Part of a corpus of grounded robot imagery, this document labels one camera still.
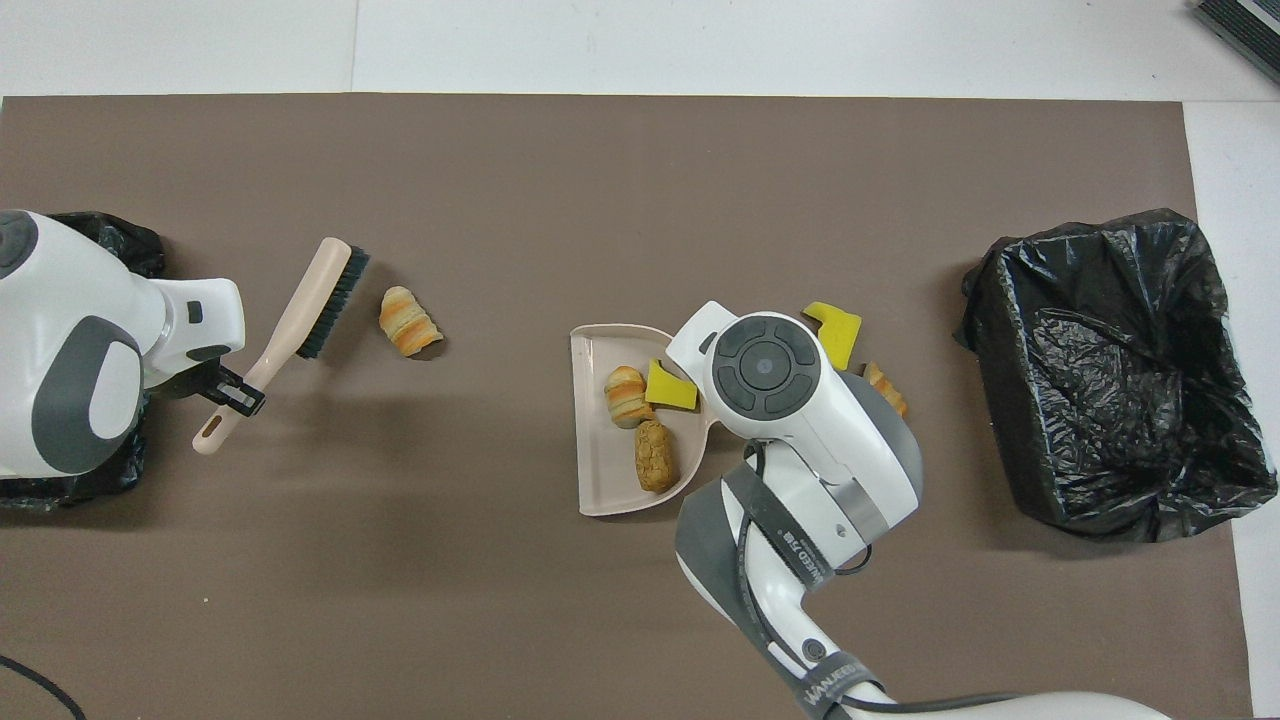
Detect beige plastic dustpan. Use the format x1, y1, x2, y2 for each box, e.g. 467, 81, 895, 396
569, 323, 721, 518

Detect beige brush black bristles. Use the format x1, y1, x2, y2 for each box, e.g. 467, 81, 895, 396
192, 237, 371, 457

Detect black bag lined bin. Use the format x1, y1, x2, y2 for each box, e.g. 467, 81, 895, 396
955, 208, 1279, 544

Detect hook shaped yellow sponge piece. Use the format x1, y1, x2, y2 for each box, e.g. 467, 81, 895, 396
803, 301, 863, 372

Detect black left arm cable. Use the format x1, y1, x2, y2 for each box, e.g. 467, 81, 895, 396
0, 655, 76, 720

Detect small yellow sponge wedge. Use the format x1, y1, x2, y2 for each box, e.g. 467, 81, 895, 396
645, 358, 699, 412

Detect black bag bin pink tag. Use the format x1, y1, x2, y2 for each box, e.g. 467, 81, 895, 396
0, 211, 166, 513

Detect brown oval bread roll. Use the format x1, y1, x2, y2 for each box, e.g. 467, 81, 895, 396
635, 419, 681, 493

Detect brown table mat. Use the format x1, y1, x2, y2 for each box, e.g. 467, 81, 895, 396
0, 94, 1254, 720

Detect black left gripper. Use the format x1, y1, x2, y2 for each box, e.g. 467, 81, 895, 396
148, 360, 267, 416

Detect striped croissant piece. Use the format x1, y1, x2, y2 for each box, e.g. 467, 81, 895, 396
604, 365, 656, 430
862, 361, 909, 419
379, 286, 444, 358

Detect dark ribbed panel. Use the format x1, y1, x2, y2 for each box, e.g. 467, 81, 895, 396
1192, 0, 1280, 86

